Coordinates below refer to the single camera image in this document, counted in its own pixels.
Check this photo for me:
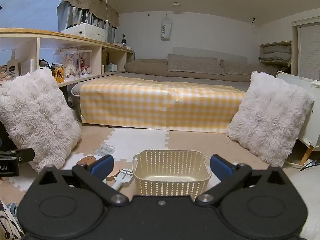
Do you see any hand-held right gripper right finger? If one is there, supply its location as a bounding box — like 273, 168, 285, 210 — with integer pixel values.
194, 154, 290, 207

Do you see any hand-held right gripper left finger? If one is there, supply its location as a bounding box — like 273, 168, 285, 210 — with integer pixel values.
35, 154, 130, 207

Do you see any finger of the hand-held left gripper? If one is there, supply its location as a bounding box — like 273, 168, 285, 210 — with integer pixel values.
0, 148, 35, 163

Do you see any round wooden lid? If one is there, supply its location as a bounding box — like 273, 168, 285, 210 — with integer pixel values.
106, 166, 121, 181

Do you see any glass jar with cork lid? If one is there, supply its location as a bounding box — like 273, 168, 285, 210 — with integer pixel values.
94, 144, 116, 157

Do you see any round brown cartoon coaster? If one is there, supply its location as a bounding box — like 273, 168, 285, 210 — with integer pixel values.
76, 155, 97, 167

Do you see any white plastic handheld device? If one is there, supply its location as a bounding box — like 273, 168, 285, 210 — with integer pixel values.
111, 169, 135, 191

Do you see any cream plastic woven basket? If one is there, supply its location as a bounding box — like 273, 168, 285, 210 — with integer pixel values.
132, 150, 212, 202

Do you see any beige foam mat tile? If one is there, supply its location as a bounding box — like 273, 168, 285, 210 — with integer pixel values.
169, 129, 265, 167

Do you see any white foam mat tile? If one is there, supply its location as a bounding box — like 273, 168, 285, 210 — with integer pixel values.
104, 127, 170, 172

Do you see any white fluffy cushion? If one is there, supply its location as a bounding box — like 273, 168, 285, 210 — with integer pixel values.
225, 71, 315, 168
0, 67, 82, 173

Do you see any black and white printed cloth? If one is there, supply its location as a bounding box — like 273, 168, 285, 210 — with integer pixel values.
0, 200, 25, 240

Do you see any yellow checkered cushion bumper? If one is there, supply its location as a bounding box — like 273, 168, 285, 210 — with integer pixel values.
79, 76, 247, 133

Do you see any small yellow box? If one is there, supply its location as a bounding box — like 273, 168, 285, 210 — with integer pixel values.
54, 67, 65, 83

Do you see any white lotion pump bottle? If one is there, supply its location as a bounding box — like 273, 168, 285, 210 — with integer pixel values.
7, 49, 20, 78

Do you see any clear doll display box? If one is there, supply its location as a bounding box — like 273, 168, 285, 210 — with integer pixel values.
76, 50, 93, 77
61, 50, 80, 80

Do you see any brown pillow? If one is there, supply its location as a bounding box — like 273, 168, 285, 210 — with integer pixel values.
220, 59, 268, 75
167, 53, 226, 76

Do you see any brown rolled duvet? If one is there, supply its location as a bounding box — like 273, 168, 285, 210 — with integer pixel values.
124, 59, 253, 82

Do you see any wooden shelf unit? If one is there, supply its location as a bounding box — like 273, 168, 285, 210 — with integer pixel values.
0, 28, 135, 88

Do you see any folded beige bedding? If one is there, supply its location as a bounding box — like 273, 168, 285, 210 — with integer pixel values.
260, 45, 292, 61

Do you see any white storage box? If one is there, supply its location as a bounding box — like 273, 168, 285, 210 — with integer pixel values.
61, 23, 107, 42

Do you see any white window blind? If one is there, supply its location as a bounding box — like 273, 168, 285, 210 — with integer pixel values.
292, 17, 320, 82

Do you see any grey curtain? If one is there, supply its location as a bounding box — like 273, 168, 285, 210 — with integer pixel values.
56, 1, 117, 43

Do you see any black cable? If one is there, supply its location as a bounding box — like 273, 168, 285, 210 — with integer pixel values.
299, 159, 320, 172

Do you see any cream wall shelf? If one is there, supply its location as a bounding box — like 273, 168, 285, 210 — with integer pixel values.
259, 41, 292, 74

